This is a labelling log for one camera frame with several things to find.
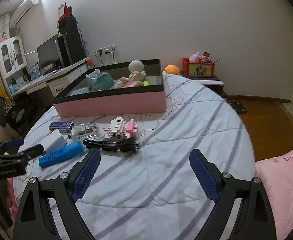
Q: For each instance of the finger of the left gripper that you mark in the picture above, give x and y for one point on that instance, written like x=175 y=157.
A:
x=32 y=152
x=10 y=145

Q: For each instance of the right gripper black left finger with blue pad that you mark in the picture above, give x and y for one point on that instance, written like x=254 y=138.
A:
x=34 y=219

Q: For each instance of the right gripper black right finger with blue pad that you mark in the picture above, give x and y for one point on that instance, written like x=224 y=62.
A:
x=255 y=219

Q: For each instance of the teal round clear container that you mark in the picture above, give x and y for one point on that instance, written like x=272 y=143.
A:
x=103 y=81

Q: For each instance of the silver white egg toy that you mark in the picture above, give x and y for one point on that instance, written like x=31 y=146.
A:
x=136 y=66

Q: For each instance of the white power adapter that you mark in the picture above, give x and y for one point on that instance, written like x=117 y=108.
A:
x=54 y=141

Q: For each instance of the blue small carton box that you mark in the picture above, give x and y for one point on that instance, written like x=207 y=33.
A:
x=64 y=127

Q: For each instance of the blue highlighter marker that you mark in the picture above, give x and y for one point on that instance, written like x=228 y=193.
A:
x=61 y=154

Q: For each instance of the black yellow jacket on chair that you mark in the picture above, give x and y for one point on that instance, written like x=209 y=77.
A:
x=10 y=113

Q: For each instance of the pink quilt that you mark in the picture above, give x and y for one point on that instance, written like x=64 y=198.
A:
x=276 y=175

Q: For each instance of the white desk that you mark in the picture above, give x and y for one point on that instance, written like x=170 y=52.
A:
x=56 y=80

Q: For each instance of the pink white block figure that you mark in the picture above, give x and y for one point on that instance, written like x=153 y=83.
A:
x=119 y=128

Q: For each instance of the white cup in box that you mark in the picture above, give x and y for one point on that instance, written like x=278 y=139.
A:
x=90 y=78

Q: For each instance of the black hair clip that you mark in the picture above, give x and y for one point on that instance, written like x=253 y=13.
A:
x=126 y=145

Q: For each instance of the black computer monitor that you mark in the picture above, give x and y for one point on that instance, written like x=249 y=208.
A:
x=48 y=53

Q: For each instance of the white glass door cabinet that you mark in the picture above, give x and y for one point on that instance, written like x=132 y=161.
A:
x=12 y=56

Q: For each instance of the pink and black storage box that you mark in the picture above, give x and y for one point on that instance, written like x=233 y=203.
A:
x=79 y=99

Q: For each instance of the black computer tower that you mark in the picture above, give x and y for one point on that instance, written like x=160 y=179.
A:
x=70 y=49

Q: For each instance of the white striped bed sheet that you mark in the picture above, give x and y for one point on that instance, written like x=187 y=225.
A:
x=152 y=193

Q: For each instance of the black bathroom scale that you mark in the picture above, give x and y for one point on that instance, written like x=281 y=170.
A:
x=238 y=107

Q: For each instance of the pink doll in box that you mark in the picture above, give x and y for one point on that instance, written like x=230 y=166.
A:
x=126 y=83

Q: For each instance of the black speaker box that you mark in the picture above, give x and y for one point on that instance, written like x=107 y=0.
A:
x=67 y=24

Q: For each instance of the red white calendar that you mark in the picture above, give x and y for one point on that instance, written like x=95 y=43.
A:
x=63 y=11

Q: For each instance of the white air conditioner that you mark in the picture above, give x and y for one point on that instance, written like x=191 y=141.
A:
x=21 y=11

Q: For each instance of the orange octopus plush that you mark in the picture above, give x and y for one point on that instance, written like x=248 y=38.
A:
x=171 y=69

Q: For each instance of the red toy crate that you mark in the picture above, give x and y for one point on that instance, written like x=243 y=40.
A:
x=201 y=69

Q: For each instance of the pink plush in crate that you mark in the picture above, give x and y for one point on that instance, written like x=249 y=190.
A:
x=195 y=58

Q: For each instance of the white wall power outlet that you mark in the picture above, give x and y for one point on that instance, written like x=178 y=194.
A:
x=108 y=51

